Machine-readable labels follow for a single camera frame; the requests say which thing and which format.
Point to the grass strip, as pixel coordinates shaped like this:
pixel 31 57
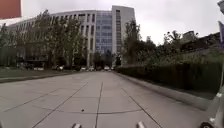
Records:
pixel 23 73

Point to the dark green hedge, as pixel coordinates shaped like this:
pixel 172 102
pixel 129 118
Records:
pixel 176 75

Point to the row of parked cars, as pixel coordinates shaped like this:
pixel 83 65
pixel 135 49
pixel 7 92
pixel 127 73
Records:
pixel 90 68

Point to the row of trees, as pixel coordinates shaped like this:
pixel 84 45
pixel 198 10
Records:
pixel 56 40

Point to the grey concrete slab road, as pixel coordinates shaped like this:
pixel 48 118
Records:
pixel 100 96

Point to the robot's own part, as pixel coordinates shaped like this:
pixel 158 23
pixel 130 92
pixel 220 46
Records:
pixel 76 125
pixel 140 125

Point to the large grey glass building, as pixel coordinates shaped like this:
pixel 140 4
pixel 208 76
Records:
pixel 106 30

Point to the grey concrete kerb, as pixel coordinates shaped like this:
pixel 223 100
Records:
pixel 173 94

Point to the trees behind hedge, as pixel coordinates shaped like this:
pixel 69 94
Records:
pixel 143 46

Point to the red sign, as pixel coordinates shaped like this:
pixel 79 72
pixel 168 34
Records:
pixel 10 8

